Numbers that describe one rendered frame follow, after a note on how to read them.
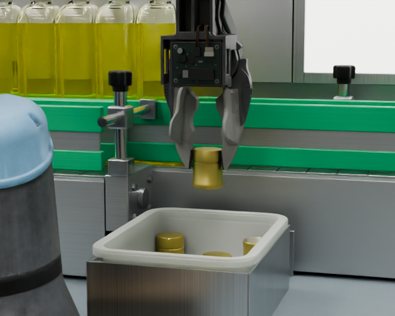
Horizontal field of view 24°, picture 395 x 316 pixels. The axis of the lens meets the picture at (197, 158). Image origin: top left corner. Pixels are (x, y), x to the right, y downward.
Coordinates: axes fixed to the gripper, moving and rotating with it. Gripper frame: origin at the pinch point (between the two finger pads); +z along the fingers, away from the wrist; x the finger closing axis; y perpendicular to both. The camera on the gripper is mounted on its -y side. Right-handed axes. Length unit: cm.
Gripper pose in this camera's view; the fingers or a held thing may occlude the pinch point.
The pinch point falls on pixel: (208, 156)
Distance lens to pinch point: 104.0
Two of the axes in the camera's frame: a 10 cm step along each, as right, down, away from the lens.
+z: 0.0, 9.9, 1.5
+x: 9.7, 0.3, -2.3
